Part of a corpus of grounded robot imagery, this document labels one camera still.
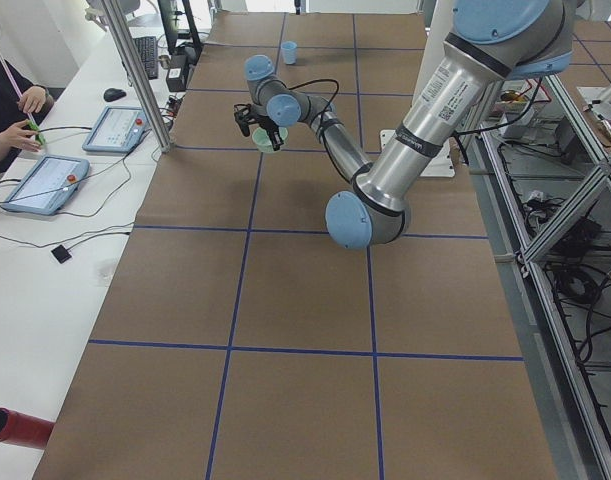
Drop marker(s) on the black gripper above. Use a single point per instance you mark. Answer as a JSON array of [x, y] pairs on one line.
[[266, 123]]

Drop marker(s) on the light green bowl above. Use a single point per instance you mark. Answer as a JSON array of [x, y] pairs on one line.
[[262, 141]]

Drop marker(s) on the light blue cup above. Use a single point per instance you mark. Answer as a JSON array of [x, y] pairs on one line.
[[289, 52]]

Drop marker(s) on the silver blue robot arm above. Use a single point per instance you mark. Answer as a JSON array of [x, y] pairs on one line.
[[489, 41]]

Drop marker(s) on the person's hand upper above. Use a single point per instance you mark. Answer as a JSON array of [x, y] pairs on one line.
[[34, 100]]

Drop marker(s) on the person's hand lower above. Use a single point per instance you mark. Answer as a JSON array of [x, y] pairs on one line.
[[21, 135]]

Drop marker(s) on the black box on desk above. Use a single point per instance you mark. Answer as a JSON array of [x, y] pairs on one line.
[[177, 73]]

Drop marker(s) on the far blue teach pendant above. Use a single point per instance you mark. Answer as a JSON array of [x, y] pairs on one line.
[[118, 130]]

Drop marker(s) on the blue teach pendant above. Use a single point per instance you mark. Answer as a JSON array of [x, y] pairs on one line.
[[118, 130], [48, 185]]

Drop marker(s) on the black keyboard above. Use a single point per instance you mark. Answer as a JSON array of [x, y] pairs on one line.
[[147, 48]]

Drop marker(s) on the black computer mouse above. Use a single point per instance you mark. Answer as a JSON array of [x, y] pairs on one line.
[[113, 94]]

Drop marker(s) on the brown paper table mat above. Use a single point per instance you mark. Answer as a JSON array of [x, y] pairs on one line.
[[238, 341]]

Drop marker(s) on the near blue teach pendant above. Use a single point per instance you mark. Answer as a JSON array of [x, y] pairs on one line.
[[48, 185]]

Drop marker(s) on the small black square pad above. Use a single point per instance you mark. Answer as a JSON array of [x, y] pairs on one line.
[[61, 254]]

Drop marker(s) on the red cylinder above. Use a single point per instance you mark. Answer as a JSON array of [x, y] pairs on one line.
[[24, 430]]

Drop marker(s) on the aluminium frame post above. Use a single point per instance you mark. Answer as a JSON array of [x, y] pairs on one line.
[[136, 72]]

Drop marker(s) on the green handled grabber stick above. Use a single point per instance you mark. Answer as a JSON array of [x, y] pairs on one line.
[[12, 85]]

